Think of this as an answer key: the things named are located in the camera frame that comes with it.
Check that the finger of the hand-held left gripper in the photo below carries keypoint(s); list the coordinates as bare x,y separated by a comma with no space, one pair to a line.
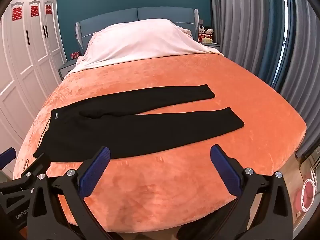
7,157
37,163

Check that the grey nightstand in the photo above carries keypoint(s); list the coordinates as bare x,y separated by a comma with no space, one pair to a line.
212,46
67,71

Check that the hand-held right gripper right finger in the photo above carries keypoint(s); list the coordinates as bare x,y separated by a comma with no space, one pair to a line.
223,166

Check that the white panelled wardrobe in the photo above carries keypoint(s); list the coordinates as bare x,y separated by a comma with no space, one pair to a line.
25,55

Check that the red paper cut decoration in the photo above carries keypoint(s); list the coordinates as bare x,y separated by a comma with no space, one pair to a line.
48,9
34,10
16,12

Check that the blue upholstered headboard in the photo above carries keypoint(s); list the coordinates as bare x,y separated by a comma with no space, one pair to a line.
112,17

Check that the red boxes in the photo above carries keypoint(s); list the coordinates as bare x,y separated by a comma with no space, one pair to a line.
75,55

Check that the black pants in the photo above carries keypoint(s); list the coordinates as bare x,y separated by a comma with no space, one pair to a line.
125,135

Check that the blue curtain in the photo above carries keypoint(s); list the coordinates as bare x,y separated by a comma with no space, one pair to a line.
272,42

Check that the white quilt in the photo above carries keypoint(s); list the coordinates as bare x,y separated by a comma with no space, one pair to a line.
140,40

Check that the orange plush blanket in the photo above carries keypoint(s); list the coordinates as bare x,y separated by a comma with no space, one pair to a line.
175,80

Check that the pink round plastic object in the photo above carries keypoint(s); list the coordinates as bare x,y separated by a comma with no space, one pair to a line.
307,195

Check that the yellow box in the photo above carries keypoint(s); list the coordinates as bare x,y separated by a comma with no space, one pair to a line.
207,40

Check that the red dressed doll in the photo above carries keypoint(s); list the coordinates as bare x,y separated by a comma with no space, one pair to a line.
209,32
201,33

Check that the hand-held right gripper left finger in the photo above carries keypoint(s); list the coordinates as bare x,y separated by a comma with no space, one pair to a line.
96,166

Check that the grey curtain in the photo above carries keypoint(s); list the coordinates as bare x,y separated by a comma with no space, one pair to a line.
307,80
237,17

